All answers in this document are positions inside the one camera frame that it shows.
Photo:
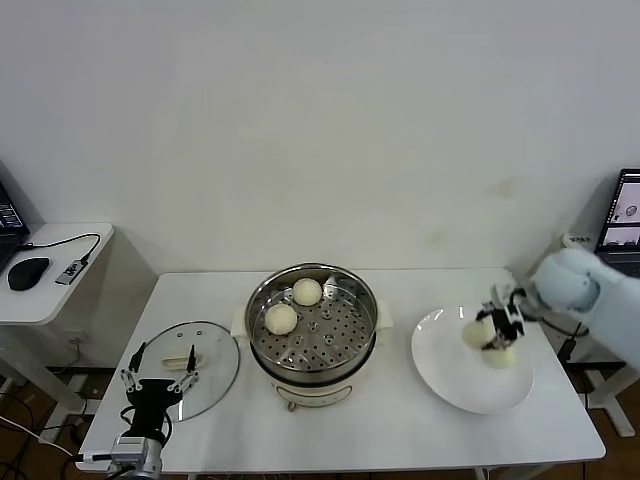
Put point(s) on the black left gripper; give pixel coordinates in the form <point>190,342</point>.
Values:
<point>152,397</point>

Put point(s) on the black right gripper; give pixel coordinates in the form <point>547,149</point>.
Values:
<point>509,325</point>

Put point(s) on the white steamed baozi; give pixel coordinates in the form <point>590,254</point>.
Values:
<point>474,335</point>
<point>280,319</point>
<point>306,292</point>
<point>501,359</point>

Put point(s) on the round glass pot lid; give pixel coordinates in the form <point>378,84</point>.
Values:
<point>220,350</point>

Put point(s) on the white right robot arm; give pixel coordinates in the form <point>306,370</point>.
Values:
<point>565,285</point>

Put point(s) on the perforated steel steamer basket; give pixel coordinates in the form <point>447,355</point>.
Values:
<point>345,335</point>

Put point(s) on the large white round plate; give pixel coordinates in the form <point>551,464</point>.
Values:
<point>440,360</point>

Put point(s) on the white side table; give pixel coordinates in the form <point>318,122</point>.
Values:
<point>45,300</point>
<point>607,395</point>

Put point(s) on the small grey usb hub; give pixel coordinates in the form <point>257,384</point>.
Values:
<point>72,272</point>

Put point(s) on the cream electric cooking pot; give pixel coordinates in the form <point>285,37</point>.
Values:
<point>315,392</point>

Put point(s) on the black computer mouse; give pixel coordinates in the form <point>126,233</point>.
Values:
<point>29,273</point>

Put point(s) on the black laptop dark screen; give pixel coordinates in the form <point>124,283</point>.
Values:
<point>7,240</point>

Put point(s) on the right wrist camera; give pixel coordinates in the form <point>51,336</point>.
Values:
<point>506,297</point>

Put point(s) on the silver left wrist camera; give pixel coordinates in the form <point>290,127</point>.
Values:
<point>127,449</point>

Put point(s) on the white wall socket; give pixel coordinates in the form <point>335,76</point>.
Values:
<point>77,340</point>

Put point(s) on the grey laptop with camera views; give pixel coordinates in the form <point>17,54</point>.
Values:
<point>620,220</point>

